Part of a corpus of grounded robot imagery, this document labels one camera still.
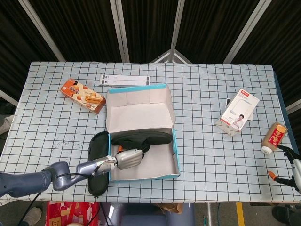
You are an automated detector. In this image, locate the silver screen foot bracket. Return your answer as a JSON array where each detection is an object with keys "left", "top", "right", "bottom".
[{"left": 150, "top": 49, "right": 193, "bottom": 64}]

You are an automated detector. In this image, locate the blue checkered tablecloth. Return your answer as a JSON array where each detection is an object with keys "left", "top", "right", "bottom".
[{"left": 0, "top": 61, "right": 299, "bottom": 203}]

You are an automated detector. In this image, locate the white desk lamp box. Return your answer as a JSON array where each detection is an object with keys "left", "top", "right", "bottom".
[{"left": 214, "top": 88, "right": 260, "bottom": 137}]

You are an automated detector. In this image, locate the black rubber slipper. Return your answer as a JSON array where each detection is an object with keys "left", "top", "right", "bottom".
[
  {"left": 87, "top": 131, "right": 110, "bottom": 197},
  {"left": 111, "top": 131, "right": 174, "bottom": 153}
]

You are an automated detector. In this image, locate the grey shoe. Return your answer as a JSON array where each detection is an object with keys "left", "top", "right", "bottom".
[
  {"left": 22, "top": 207, "right": 42, "bottom": 226},
  {"left": 0, "top": 115, "right": 15, "bottom": 136}
]

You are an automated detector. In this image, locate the orange biscuit box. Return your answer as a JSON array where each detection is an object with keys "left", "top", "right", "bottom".
[{"left": 60, "top": 78, "right": 107, "bottom": 115}]

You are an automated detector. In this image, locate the light blue shoe box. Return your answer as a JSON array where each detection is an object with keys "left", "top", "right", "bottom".
[{"left": 105, "top": 84, "right": 181, "bottom": 181}]

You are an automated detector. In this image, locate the black folding screen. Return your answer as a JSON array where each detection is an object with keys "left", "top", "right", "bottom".
[{"left": 0, "top": 0, "right": 301, "bottom": 116}]

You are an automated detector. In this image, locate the red patterned bag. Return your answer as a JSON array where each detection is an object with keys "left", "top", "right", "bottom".
[{"left": 46, "top": 201, "right": 101, "bottom": 226}]

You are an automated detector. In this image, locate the brown bottle with orange label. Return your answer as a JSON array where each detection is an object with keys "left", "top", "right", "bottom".
[{"left": 261, "top": 122, "right": 288, "bottom": 155}]

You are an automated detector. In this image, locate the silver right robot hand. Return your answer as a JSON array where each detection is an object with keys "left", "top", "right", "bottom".
[{"left": 268, "top": 145, "right": 301, "bottom": 193}]

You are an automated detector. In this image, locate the white flat strip box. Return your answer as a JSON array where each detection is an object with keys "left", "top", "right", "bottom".
[{"left": 98, "top": 79, "right": 151, "bottom": 87}]

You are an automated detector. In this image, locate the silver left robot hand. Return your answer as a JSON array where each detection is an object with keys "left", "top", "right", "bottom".
[{"left": 115, "top": 144, "right": 151, "bottom": 170}]

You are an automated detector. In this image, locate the metal table leg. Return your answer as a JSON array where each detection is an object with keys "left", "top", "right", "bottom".
[{"left": 206, "top": 202, "right": 212, "bottom": 226}]

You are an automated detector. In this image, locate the white paper strip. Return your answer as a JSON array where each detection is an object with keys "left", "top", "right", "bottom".
[{"left": 99, "top": 74, "right": 151, "bottom": 82}]

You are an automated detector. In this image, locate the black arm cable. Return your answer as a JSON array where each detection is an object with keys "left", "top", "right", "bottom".
[{"left": 18, "top": 166, "right": 99, "bottom": 226}]

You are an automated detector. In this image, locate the brown paper bag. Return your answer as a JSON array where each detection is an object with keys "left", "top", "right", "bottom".
[{"left": 156, "top": 202, "right": 184, "bottom": 214}]

